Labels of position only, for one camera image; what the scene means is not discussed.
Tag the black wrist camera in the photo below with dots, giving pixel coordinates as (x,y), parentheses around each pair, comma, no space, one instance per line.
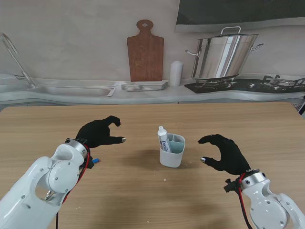
(230,186)
(89,165)

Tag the large steel stock pot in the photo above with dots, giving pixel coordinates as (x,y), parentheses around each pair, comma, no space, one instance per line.
(221,57)

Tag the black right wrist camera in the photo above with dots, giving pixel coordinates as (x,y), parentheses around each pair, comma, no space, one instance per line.
(230,186)

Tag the white divided toothbrush holder cup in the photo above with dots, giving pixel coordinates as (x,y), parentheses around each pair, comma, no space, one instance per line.
(170,158)

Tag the stack of white plates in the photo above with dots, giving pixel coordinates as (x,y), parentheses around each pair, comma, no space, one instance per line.
(143,86)

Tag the steel kitchen sink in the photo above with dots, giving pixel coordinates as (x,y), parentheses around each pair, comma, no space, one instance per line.
(76,90)

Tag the brown wooden cutting board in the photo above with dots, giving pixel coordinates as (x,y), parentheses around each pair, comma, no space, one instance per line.
(145,57)

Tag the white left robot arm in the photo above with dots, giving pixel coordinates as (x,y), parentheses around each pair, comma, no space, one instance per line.
(35,186)

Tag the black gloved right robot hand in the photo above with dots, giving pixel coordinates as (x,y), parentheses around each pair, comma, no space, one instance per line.
(232,157)

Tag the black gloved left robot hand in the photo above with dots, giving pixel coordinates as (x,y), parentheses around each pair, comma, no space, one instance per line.
(95,133)

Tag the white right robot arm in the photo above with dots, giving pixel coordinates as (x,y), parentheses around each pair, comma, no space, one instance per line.
(267,205)

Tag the blue toothbrush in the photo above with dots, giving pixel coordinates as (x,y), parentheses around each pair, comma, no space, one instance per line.
(95,160)

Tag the grey perforated metal panel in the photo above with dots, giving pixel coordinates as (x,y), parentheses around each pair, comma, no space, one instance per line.
(299,107)

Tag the chrome kitchen faucet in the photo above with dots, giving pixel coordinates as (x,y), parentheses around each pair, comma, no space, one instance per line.
(20,66)

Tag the black gas stove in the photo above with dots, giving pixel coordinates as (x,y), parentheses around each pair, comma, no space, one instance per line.
(238,86)

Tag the white toothpaste tube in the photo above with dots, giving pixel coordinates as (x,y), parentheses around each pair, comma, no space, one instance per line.
(164,140)

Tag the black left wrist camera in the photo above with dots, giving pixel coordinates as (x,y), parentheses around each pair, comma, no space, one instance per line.
(89,165)

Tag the white cylindrical canister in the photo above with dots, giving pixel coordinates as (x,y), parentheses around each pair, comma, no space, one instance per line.
(175,75)

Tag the dark range hood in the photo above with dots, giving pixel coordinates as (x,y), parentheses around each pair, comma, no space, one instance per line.
(238,12)

